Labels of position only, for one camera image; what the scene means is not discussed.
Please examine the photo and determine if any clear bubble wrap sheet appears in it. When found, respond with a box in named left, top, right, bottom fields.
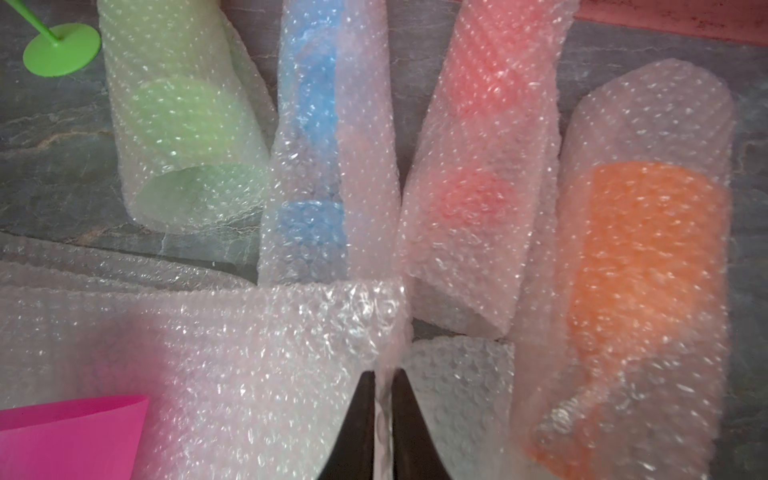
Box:
left=1, top=280, right=409, bottom=479
left=1, top=233, right=252, bottom=293

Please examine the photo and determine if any pink glass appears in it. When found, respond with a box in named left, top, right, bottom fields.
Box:
left=1, top=396, right=149, bottom=479

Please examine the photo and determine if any orange glass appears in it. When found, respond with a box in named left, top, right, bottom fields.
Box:
left=504, top=59, right=736, bottom=479

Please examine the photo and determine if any bright green wine glass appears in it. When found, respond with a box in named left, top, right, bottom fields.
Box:
left=5, top=0, right=102, bottom=78

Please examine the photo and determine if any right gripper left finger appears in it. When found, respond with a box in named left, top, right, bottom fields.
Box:
left=317, top=371, right=376, bottom=480

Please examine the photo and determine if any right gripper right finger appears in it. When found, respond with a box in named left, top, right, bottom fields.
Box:
left=392, top=369, right=451, bottom=480

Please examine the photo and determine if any red glass in bubble wrap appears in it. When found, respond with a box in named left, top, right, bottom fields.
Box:
left=397, top=1, right=579, bottom=339

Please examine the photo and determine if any blue glass in bubble wrap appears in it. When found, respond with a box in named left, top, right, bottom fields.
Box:
left=258, top=1, right=401, bottom=286

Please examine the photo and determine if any green glass in bubble wrap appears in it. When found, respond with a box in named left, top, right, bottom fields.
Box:
left=98, top=1, right=277, bottom=233

